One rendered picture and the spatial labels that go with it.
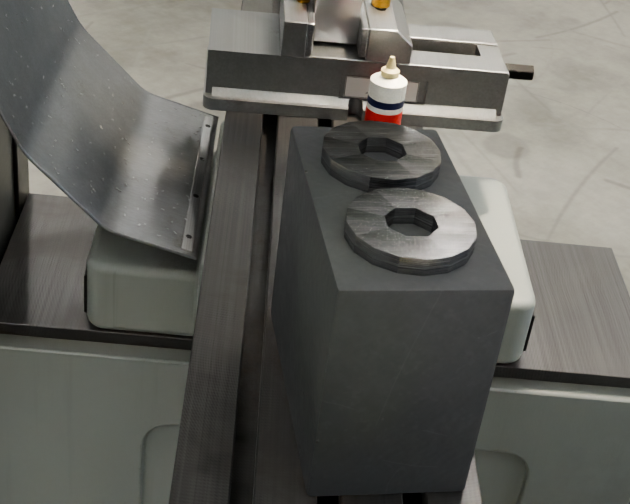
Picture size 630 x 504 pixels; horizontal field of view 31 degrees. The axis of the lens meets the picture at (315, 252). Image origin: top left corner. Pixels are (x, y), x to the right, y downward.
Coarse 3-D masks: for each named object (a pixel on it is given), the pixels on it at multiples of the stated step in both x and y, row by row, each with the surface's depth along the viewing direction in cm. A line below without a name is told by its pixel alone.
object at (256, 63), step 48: (288, 0) 132; (240, 48) 130; (288, 48) 129; (336, 48) 132; (432, 48) 138; (480, 48) 137; (240, 96) 131; (288, 96) 132; (336, 96) 133; (432, 96) 133; (480, 96) 133
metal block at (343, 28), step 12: (324, 0) 129; (336, 0) 129; (348, 0) 129; (360, 0) 129; (324, 12) 130; (336, 12) 130; (348, 12) 130; (360, 12) 130; (324, 24) 131; (336, 24) 131; (348, 24) 131; (324, 36) 132; (336, 36) 132; (348, 36) 132
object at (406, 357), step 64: (320, 128) 91; (384, 128) 89; (320, 192) 82; (384, 192) 81; (448, 192) 84; (320, 256) 78; (384, 256) 75; (448, 256) 75; (320, 320) 78; (384, 320) 75; (448, 320) 76; (320, 384) 78; (384, 384) 78; (448, 384) 79; (320, 448) 81; (384, 448) 81; (448, 448) 82
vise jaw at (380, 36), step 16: (368, 0) 135; (368, 16) 131; (384, 16) 131; (400, 16) 134; (368, 32) 128; (384, 32) 128; (400, 32) 129; (368, 48) 129; (384, 48) 129; (400, 48) 129
